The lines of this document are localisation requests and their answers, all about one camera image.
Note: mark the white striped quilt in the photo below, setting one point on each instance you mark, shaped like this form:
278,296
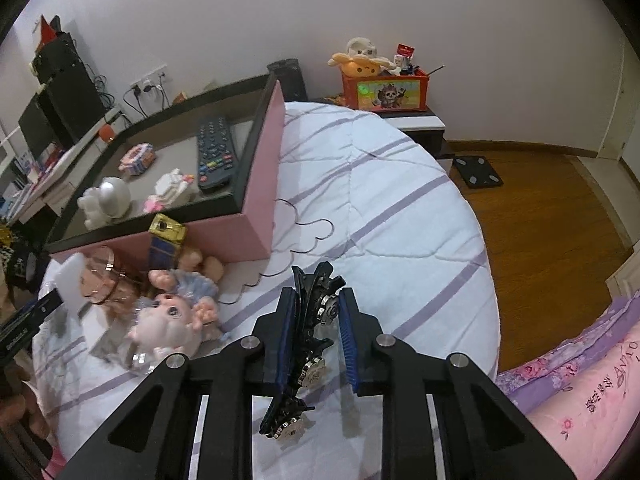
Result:
355,191

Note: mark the black box on tower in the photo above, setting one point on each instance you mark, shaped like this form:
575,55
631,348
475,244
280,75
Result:
54,57

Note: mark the pink floral bedsheet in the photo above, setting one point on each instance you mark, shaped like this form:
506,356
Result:
583,396

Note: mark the orange capped bottle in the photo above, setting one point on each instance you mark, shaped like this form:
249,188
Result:
107,133

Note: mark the white desk with drawers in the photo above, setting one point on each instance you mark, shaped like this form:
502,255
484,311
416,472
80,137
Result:
56,188

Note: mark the yellow white plush toys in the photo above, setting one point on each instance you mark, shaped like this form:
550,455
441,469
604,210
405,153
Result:
361,59

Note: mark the person left hand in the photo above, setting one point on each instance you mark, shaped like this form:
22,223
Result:
23,404

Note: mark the black hair claw clip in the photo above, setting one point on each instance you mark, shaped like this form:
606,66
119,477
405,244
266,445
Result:
294,354

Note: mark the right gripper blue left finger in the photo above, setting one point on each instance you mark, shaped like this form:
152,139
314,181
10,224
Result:
193,418

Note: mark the pink white block toy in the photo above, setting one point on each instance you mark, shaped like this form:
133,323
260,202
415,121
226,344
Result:
171,190

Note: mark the silver white rabbit lamp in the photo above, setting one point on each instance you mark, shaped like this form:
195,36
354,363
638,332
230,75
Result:
104,203

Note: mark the small pink doll figurine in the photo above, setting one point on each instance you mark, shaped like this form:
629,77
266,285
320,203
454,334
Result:
192,260

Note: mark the pink block toy round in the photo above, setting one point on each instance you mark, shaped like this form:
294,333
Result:
137,160

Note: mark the black computer tower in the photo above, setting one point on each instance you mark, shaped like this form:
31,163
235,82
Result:
71,104

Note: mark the orange toy box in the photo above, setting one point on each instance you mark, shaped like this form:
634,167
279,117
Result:
386,92

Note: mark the blue gold lighter box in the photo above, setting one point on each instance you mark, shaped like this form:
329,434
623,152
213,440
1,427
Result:
167,237

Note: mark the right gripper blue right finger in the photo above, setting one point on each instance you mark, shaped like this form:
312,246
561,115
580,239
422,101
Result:
440,409

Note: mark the black cylinder appliance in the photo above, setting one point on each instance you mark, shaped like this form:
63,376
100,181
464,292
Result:
291,78

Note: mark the black tv remote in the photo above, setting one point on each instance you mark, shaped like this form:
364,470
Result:
216,154

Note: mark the pink pig figurine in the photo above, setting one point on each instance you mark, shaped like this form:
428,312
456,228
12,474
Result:
181,316

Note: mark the rose gold lidded jar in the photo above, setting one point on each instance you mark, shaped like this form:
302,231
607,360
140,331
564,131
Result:
109,283

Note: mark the pink black storage box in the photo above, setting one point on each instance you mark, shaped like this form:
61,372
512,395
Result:
235,222

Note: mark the black floor scale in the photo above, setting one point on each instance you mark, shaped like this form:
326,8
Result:
477,172

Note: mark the white wall power strip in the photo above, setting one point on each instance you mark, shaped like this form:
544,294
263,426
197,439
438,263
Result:
154,78

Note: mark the white power adapter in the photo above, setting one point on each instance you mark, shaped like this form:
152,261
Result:
104,334

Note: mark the black computer monitor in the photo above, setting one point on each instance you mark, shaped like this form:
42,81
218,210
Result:
36,128

